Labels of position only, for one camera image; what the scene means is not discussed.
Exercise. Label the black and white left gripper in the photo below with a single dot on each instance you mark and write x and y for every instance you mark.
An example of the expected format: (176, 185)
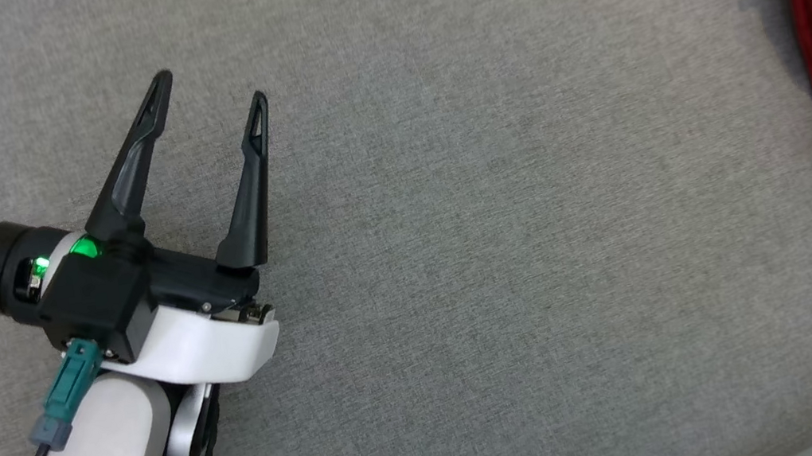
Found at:
(206, 346)

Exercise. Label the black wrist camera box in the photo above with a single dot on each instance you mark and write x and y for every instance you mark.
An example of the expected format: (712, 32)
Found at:
(100, 306)

